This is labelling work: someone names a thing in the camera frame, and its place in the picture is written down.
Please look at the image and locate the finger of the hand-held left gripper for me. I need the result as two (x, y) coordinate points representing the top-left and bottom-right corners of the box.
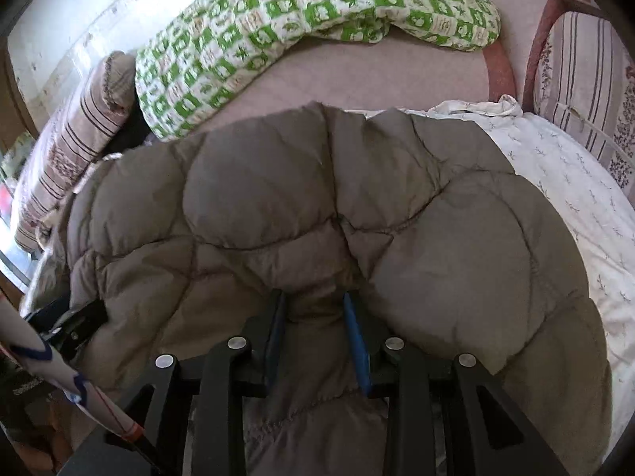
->
(22, 300), (108, 358)

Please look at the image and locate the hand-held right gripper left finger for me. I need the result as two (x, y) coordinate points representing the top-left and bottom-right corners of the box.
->
(69, 290), (289, 476)

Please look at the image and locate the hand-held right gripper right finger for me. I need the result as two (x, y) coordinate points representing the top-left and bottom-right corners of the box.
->
(342, 292), (571, 476)

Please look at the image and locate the grey puffer jacket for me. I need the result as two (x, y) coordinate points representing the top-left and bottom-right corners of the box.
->
(64, 100), (612, 476)

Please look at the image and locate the striped floral pillow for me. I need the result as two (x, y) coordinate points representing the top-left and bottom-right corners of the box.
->
(533, 10), (635, 192)
(14, 50), (140, 253)

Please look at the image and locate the white leaf-print blanket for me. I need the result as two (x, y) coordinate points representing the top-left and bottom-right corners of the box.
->
(427, 94), (635, 402)

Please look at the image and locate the green checkered quilt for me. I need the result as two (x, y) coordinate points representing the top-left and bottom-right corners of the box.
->
(135, 0), (502, 142)

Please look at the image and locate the reddish bed headboard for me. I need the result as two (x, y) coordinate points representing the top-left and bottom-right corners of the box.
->
(483, 0), (606, 100)

